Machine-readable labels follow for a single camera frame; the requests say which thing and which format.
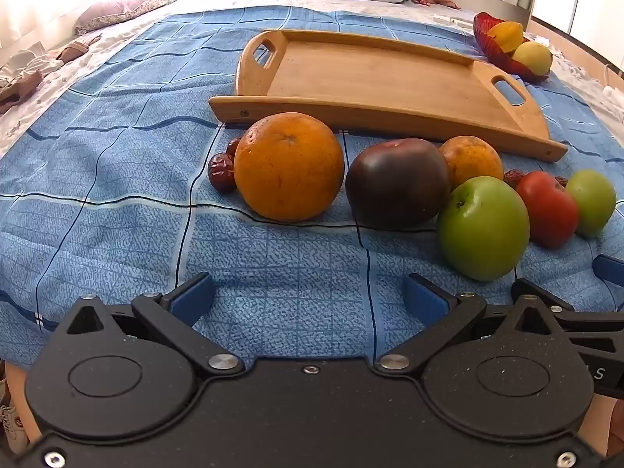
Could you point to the white floral bedsheet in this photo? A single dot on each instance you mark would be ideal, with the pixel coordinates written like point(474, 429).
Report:
point(53, 92)

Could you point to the blue checked blanket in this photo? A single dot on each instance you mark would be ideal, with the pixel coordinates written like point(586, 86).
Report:
point(122, 180)

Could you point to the small orange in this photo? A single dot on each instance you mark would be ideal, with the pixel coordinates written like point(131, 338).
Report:
point(470, 158)

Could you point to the white garment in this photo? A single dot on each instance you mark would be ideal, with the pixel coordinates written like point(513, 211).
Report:
point(24, 61)

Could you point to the large green apple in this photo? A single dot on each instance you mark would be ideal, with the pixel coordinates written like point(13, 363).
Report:
point(480, 229)

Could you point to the white sheer curtain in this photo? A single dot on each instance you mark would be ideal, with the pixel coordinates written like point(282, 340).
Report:
point(24, 14)

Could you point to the yellow starfruit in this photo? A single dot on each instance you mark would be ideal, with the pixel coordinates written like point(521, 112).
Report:
point(507, 34)

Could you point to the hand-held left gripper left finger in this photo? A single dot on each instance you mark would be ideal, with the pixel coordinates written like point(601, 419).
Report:
point(192, 298)

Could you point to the red tomato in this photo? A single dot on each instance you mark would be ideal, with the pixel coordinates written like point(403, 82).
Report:
point(548, 209)

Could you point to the dark purple apple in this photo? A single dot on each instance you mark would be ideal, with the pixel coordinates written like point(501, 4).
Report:
point(395, 185)

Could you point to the dried red date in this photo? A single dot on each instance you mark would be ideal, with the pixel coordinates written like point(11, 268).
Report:
point(513, 176)
point(560, 181)
point(233, 147)
point(220, 171)

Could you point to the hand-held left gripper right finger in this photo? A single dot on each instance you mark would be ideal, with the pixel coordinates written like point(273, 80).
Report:
point(425, 298)

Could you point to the yellow mango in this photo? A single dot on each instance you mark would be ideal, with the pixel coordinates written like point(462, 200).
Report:
point(534, 56)

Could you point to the brown cloth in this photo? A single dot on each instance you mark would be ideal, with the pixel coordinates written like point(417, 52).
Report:
point(19, 88)
point(73, 49)

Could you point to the red glass bowl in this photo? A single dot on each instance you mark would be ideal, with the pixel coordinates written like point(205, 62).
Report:
point(487, 41)

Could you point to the small green apple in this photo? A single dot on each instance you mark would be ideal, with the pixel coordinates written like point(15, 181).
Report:
point(592, 202)

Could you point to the wooden tray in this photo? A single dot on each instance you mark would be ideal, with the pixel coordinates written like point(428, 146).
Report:
point(365, 78)

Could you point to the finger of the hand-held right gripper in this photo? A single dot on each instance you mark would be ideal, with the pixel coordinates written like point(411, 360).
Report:
point(546, 296)
point(608, 270)

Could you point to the large orange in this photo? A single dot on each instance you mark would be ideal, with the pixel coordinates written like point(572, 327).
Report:
point(287, 165)

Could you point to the purple pillow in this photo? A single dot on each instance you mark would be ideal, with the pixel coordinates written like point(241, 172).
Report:
point(122, 7)

